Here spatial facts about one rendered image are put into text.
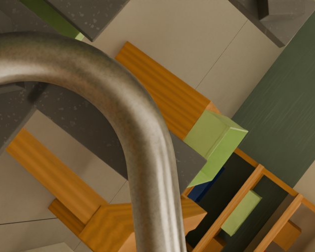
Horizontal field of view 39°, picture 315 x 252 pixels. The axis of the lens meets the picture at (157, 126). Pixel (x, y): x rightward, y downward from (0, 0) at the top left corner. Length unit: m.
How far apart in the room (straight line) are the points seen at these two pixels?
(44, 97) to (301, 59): 6.29
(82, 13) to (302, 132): 6.05
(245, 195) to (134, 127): 5.52
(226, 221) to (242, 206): 0.28
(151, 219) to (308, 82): 6.24
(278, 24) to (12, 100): 0.21
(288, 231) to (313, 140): 1.34
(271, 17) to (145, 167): 0.17
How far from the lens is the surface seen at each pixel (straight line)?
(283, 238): 5.80
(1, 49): 0.27
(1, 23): 0.30
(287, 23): 0.38
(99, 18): 0.34
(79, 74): 0.26
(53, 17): 0.48
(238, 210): 5.77
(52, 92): 0.31
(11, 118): 0.32
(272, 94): 6.43
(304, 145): 6.32
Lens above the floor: 1.21
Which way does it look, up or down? 18 degrees down
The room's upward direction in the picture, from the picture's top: 128 degrees clockwise
